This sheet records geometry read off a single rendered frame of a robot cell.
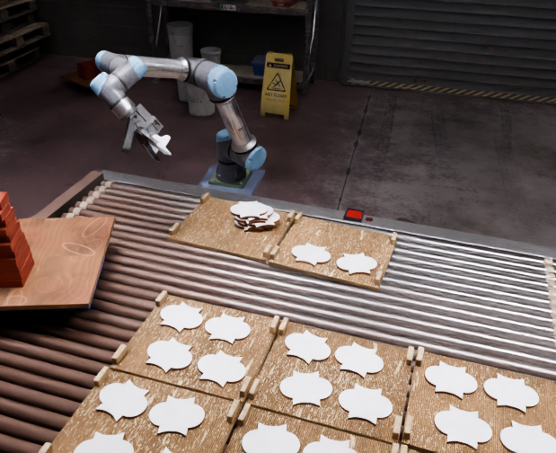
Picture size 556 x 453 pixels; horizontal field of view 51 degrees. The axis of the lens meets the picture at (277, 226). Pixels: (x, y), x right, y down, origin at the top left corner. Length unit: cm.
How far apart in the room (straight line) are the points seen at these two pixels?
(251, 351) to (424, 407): 52
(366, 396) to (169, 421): 53
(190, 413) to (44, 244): 87
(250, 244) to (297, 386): 73
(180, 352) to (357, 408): 54
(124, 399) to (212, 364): 26
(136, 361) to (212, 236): 68
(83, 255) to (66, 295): 21
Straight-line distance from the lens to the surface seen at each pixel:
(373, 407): 165
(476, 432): 167
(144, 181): 275
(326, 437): 159
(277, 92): 581
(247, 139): 254
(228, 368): 172
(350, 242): 227
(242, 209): 230
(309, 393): 166
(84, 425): 166
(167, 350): 179
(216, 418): 162
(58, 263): 205
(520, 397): 179
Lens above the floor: 218
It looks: 32 degrees down
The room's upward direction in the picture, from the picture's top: 2 degrees clockwise
